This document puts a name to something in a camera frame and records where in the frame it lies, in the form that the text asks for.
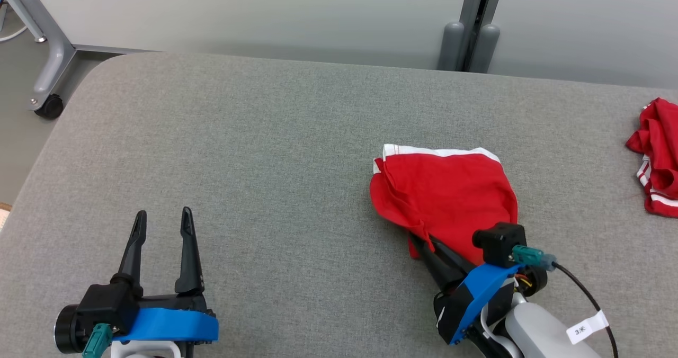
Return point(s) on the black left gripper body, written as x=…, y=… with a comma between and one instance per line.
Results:
x=175, y=302

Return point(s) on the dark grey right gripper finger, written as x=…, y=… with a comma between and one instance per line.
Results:
x=434, y=270
x=454, y=262

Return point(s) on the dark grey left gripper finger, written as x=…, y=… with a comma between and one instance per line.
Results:
x=189, y=252
x=132, y=247

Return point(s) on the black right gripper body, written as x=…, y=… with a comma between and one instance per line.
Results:
x=500, y=302

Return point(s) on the red shorts with white stripe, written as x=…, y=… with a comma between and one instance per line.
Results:
x=450, y=199

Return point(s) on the red shirt with white sleeves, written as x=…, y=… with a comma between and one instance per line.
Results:
x=662, y=157

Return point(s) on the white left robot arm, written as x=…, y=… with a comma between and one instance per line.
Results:
x=143, y=350

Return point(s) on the white paper tag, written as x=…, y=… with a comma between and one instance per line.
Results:
x=587, y=327

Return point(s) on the woven beige laundry basket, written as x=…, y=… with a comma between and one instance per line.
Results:
x=3, y=217

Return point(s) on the grey desk leg with caster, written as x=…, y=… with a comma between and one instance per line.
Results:
x=50, y=61

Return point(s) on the blue right camera mount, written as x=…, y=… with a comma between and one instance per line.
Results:
x=484, y=289

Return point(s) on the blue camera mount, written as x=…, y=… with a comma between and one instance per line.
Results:
x=484, y=289
x=169, y=325

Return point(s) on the blue left camera mount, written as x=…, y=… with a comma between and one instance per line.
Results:
x=169, y=325

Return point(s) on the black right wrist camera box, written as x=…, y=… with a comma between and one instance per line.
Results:
x=500, y=241

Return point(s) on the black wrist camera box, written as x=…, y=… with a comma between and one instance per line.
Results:
x=108, y=307
x=500, y=241

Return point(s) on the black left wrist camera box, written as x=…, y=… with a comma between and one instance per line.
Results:
x=108, y=307

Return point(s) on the grey partition post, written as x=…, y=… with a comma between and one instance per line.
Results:
x=471, y=24

